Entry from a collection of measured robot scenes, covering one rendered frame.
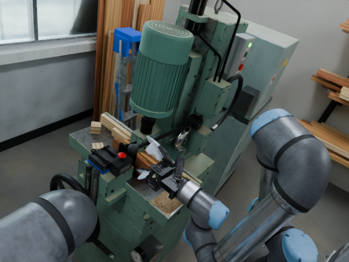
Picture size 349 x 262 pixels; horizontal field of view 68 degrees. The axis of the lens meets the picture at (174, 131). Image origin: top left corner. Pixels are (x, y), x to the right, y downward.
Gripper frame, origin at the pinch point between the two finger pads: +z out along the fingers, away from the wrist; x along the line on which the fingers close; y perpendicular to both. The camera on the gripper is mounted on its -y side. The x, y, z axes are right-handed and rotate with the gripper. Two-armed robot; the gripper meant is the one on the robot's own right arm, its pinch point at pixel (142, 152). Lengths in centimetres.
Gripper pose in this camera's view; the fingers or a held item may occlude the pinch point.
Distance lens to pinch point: 92.2
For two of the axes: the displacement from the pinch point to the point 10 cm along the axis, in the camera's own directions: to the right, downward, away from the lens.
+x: -2.8, 8.1, 5.2
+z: -7.6, -5.2, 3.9
